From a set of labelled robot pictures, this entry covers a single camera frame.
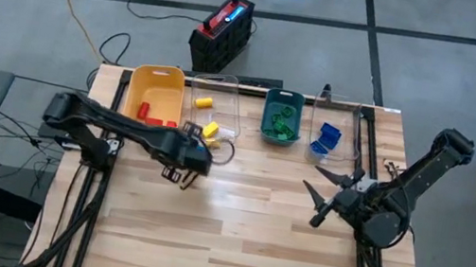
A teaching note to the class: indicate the yellow rectangular block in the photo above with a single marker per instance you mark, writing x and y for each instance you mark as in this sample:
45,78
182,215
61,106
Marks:
210,129

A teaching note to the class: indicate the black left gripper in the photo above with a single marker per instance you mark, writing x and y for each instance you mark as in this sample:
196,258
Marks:
196,158

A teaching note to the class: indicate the black frame crossbar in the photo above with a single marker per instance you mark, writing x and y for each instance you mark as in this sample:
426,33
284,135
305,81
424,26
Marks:
256,92

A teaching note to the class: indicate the red cylinder block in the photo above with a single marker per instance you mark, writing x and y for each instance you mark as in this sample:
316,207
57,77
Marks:
143,110

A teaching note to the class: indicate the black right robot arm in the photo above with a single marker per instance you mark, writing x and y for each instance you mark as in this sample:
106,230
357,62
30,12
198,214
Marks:
422,182

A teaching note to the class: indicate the red arch block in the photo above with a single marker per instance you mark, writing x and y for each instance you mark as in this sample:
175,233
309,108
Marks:
171,124

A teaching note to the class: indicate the teal plastic bin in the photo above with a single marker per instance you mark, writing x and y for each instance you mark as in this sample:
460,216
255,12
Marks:
285,100

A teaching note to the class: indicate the yellow cylinder block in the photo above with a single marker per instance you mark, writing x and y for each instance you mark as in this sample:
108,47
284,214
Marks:
203,102

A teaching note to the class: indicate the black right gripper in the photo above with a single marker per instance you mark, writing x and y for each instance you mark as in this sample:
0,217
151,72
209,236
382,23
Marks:
354,200

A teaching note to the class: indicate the small black clamp post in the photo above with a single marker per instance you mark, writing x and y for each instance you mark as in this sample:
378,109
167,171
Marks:
326,92

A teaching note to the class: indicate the red battery box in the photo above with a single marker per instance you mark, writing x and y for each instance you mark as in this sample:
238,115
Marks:
217,20

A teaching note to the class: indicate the long green studded brick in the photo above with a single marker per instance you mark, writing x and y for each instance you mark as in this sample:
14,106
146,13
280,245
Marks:
284,129

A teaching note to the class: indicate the long red rectangular block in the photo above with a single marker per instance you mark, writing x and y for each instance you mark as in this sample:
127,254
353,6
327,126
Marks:
154,121

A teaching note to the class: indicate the blue studded brick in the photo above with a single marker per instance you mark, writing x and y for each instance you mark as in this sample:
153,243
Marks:
318,148
326,142
332,130

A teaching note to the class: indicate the small yellow block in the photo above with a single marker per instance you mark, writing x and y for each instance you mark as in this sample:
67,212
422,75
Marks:
214,143

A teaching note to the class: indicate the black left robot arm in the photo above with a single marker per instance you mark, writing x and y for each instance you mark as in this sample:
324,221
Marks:
124,127

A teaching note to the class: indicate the small green studded brick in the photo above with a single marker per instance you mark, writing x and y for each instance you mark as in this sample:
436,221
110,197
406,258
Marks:
288,111
268,133
283,137
276,119

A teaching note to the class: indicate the clear plastic bin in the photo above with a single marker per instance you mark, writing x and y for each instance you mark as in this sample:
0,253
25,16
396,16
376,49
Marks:
346,117
224,98

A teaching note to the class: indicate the yellow plastic bin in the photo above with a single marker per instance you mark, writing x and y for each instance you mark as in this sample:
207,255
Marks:
158,90

